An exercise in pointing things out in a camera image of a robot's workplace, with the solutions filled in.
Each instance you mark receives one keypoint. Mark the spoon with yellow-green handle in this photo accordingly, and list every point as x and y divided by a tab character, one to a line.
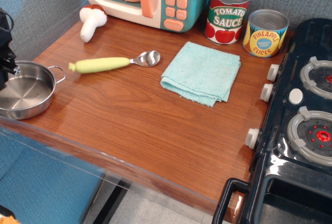
87	66

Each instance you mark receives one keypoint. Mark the tomato sauce can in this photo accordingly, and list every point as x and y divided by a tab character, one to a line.
225	20

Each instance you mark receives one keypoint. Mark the pineapple slices can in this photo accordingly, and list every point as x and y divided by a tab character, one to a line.
265	32

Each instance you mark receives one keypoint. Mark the black toy stove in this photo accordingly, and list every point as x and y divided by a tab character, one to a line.
290	170

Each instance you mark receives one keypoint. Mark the steel pot with handles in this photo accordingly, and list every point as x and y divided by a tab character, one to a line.
30	92

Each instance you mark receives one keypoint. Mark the orange fuzzy object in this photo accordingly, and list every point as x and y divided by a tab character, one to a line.
8	220

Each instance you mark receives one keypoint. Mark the light blue folded cloth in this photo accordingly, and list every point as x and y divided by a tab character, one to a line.
201	74

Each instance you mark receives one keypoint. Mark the white toy mushroom brown cap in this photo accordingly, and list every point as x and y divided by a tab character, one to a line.
92	16

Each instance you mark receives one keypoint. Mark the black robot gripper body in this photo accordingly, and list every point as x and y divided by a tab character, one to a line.
8	64

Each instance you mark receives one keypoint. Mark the clear acrylic table guard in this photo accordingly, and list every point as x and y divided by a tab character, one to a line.
40	184

